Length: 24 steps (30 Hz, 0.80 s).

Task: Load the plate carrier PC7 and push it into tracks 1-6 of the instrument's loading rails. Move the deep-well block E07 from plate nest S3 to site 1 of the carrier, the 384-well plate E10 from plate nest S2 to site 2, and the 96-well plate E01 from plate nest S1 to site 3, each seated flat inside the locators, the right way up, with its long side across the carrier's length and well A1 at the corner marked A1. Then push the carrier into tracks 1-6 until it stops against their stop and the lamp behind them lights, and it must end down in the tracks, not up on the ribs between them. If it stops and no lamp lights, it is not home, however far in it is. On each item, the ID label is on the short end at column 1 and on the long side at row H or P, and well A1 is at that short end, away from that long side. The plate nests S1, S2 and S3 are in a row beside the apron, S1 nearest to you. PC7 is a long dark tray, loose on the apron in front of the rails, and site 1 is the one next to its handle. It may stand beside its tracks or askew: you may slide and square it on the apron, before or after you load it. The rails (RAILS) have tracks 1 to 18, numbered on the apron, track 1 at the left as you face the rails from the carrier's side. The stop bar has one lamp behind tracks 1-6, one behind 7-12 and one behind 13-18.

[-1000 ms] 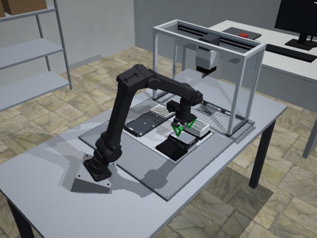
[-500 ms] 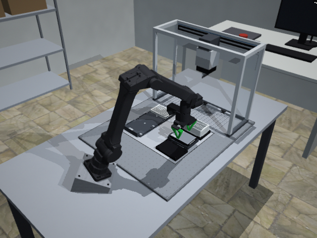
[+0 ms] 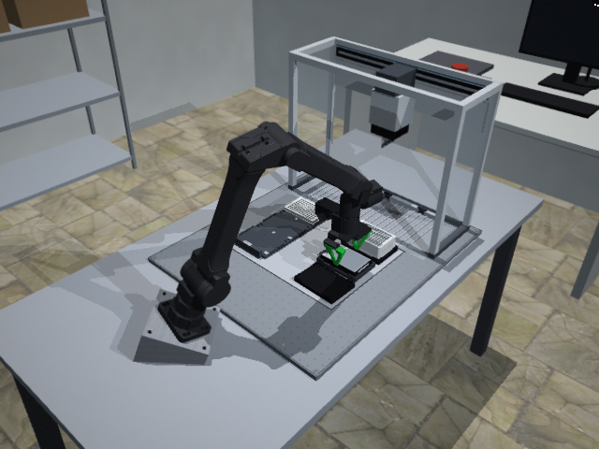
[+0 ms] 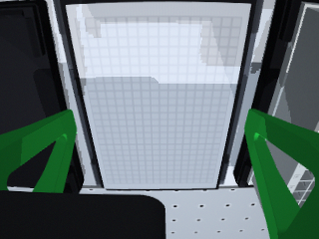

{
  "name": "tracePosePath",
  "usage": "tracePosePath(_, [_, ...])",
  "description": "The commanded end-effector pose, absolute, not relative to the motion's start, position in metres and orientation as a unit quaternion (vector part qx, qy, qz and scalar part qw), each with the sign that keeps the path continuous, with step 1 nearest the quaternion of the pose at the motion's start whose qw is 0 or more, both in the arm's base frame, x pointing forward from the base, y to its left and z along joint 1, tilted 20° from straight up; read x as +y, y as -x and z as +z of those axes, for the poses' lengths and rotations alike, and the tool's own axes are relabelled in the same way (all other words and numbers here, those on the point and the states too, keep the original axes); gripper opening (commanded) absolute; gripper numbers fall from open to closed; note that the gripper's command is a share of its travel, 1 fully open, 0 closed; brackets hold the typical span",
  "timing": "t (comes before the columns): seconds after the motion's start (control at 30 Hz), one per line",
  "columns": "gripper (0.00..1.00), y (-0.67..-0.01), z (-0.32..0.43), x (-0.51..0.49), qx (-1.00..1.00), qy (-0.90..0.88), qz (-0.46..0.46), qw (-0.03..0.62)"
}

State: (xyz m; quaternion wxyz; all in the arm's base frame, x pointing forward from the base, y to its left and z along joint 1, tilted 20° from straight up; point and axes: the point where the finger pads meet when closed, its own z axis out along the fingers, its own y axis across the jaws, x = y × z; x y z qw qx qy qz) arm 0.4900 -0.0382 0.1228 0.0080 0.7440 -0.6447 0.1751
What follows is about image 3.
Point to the white deep-well block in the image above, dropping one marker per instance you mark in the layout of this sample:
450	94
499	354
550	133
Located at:
379	243

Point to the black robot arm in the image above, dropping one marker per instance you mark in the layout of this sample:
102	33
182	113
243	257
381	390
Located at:
206	271

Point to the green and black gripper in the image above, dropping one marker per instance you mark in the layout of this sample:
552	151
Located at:
352	229

